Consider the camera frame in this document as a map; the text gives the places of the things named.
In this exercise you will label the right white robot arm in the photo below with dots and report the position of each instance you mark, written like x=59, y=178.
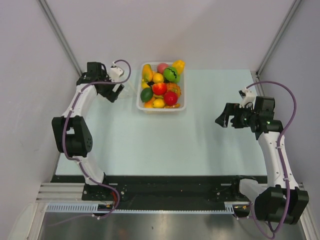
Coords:
x=281, y=200

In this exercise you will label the green striped toy melon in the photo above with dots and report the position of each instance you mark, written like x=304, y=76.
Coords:
x=171, y=74

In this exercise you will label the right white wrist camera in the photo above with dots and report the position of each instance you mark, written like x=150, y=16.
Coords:
x=248, y=97

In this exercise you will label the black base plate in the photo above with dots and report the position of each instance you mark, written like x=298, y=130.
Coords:
x=160, y=190

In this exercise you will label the orange toy pineapple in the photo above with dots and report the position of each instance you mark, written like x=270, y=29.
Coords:
x=174, y=87

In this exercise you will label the green toy lime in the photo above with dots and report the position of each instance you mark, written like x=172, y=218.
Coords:
x=146, y=94

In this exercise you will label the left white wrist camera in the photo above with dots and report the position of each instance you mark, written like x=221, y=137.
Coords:
x=115, y=72

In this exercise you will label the orange toy carrot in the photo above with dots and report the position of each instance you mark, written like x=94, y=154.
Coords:
x=175, y=106

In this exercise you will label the red yellow toy apple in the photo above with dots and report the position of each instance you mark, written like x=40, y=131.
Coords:
x=159, y=88

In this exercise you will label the pink toy peach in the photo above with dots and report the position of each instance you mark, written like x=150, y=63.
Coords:
x=161, y=67

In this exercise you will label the small yellow toy lemon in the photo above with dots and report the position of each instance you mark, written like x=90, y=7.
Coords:
x=159, y=103

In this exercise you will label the white slotted cable duct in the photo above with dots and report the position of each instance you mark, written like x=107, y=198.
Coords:
x=227, y=207

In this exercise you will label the clear zip top bag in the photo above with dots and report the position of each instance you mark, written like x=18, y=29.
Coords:
x=129, y=91

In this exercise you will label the orange toy persimmon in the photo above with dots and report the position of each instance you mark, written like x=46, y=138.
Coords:
x=149, y=104

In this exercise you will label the white plastic fruit basket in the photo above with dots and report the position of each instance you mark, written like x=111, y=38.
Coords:
x=182, y=100

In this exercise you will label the yellow toy banana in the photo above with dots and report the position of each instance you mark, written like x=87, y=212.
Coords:
x=144, y=84

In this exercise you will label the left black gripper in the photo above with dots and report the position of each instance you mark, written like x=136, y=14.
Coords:
x=111, y=95

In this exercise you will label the yellow toy bell pepper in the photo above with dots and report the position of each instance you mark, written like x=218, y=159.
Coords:
x=179, y=65

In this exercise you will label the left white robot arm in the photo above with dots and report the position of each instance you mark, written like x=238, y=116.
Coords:
x=72, y=135

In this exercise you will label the red toy tomato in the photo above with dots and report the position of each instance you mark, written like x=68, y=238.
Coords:
x=170, y=98

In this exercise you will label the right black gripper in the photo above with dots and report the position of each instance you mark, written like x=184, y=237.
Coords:
x=231, y=109

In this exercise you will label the orange yellow toy mango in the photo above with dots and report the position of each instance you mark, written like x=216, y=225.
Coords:
x=147, y=73

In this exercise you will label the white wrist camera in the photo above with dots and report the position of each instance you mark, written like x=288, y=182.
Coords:
x=115, y=72
x=248, y=97

